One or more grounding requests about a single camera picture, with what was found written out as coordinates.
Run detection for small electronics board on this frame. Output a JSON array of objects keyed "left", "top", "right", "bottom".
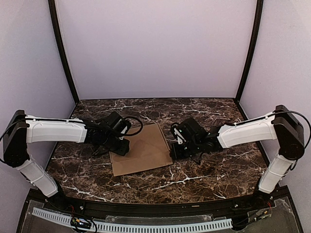
[
  {"left": 253, "top": 211, "right": 272, "bottom": 222},
  {"left": 70, "top": 217, "right": 92, "bottom": 229}
]

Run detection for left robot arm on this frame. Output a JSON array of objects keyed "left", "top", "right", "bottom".
[{"left": 1, "top": 110, "right": 131, "bottom": 198}]

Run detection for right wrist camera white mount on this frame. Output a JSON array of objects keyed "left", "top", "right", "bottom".
[{"left": 170, "top": 122, "right": 186, "bottom": 145}]

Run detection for right black frame post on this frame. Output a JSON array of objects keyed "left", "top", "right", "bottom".
[{"left": 235, "top": 0, "right": 264, "bottom": 102}]

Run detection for left black frame post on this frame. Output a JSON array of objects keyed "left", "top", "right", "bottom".
[{"left": 48, "top": 0, "right": 80, "bottom": 105}]

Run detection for black frame post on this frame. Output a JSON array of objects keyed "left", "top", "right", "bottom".
[
  {"left": 235, "top": 0, "right": 264, "bottom": 102},
  {"left": 48, "top": 0, "right": 80, "bottom": 105}
]

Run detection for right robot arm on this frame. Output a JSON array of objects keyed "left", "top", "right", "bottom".
[{"left": 170, "top": 105, "right": 311, "bottom": 194}]

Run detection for black front rail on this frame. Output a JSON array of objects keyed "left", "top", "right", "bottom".
[{"left": 29, "top": 179, "right": 290, "bottom": 220}]

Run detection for small electronics board left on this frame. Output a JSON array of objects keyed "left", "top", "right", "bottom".
[{"left": 70, "top": 217, "right": 92, "bottom": 229}]

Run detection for small electronics board right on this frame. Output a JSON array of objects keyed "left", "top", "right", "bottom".
[{"left": 253, "top": 211, "right": 272, "bottom": 222}]

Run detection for white slotted cable duct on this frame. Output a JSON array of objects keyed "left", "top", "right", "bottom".
[{"left": 32, "top": 207, "right": 233, "bottom": 233}]

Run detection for brown cardboard box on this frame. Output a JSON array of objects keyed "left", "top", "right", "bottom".
[{"left": 110, "top": 124, "right": 173, "bottom": 177}]

